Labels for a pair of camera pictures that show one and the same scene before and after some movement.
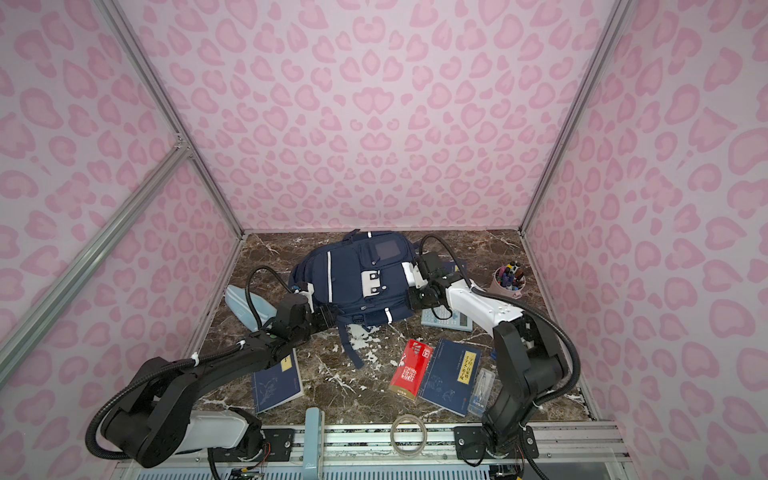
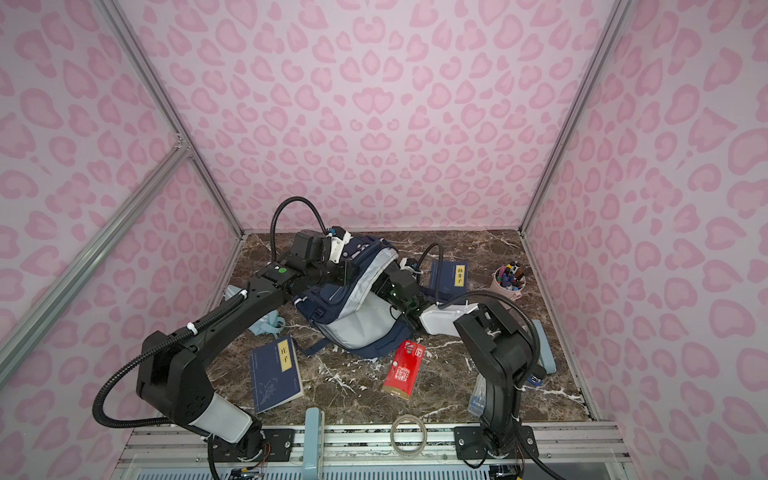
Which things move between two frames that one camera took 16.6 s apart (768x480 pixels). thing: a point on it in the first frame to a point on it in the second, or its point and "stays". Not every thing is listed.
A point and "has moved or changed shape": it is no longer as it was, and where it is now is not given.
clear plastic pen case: x=481 y=392 stays
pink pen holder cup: x=508 y=281 stays
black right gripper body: x=422 y=297 to x=389 y=293
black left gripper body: x=320 y=319 to x=328 y=271
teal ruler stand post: x=314 y=444 stays
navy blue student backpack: x=356 y=280 has moved or changed shape
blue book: x=277 y=385 stays
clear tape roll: x=422 y=444 stays
